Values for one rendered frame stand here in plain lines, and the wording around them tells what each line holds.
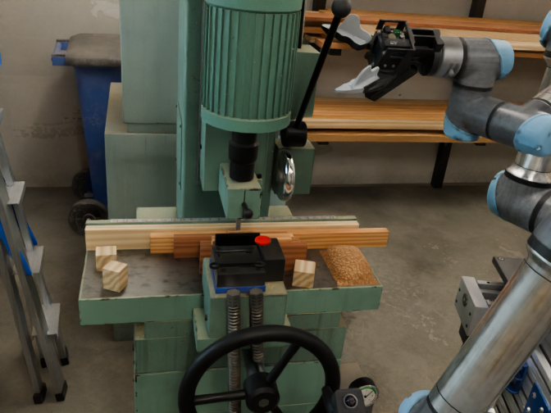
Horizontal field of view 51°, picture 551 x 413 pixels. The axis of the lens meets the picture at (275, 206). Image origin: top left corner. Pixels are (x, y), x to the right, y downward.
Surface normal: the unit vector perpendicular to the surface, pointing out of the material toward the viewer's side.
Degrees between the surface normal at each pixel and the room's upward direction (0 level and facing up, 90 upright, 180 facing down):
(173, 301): 90
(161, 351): 90
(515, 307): 72
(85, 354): 0
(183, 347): 90
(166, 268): 0
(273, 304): 90
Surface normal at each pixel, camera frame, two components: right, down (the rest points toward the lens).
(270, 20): 0.39, 0.44
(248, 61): 0.00, 0.44
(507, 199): -0.80, 0.12
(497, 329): -0.73, -0.09
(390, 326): 0.09, -0.89
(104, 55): 0.17, -0.66
